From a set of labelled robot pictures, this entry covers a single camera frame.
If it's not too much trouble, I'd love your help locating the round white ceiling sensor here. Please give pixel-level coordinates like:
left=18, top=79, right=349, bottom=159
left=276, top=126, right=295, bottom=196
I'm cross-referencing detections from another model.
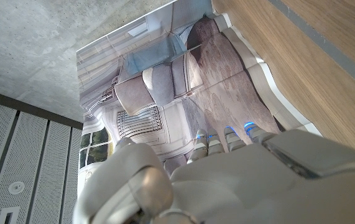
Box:
left=8, top=181, right=25, bottom=195

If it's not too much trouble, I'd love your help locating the printed room backdrop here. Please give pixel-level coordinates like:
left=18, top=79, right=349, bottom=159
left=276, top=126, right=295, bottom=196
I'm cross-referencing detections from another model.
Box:
left=76, top=0, right=323, bottom=200

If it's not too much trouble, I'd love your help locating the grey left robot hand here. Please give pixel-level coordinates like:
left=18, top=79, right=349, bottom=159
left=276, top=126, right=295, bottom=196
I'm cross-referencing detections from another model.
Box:
left=73, top=121, right=355, bottom=224

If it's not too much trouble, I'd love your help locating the white framed ceiling slot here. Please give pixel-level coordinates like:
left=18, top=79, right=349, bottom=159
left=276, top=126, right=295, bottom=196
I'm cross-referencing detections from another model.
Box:
left=0, top=206, right=21, bottom=224

